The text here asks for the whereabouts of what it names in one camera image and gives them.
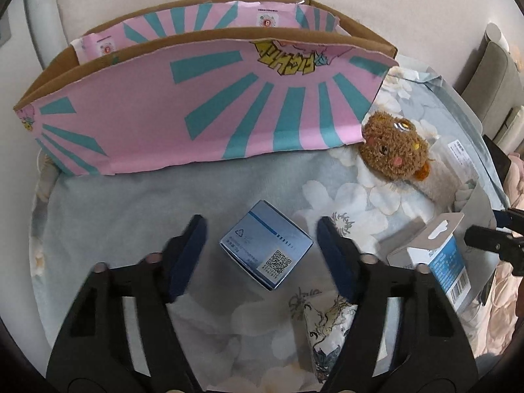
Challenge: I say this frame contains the dragon print tissue pack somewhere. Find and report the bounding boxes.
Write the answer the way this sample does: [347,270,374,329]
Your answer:
[303,295,359,381]

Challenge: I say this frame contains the pink cloth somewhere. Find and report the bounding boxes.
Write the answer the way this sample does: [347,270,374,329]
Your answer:
[501,151,524,214]

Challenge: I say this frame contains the white fluffy cloth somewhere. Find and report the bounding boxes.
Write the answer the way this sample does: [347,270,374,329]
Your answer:
[403,147,479,214]

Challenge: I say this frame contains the white blue hang-tab carton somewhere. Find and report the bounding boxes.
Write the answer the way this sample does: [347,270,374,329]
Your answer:
[387,212,476,312]

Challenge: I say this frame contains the small blue carton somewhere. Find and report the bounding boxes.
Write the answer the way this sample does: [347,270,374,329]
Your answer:
[220,200,315,291]

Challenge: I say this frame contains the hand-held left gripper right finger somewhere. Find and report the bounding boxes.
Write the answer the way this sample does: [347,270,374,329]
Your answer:
[317,216,479,393]

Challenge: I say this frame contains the pink teal-rayed cardboard box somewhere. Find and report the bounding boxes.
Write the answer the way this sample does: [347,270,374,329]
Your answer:
[14,0,400,178]

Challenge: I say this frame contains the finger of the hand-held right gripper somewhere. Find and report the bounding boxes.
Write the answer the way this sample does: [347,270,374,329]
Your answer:
[464,224,524,277]
[493,209,524,230]

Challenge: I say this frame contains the grey mailer bag white label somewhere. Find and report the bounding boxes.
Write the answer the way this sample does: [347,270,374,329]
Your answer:
[426,78,498,217]

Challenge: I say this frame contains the grey upholstered chair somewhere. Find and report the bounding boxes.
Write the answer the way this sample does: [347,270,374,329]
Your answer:
[456,22,524,156]

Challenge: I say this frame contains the brown plush bear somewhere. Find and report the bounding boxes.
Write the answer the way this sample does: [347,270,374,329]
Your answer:
[359,110,435,181]

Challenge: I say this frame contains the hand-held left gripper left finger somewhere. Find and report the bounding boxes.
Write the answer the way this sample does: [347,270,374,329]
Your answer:
[46,214,207,393]

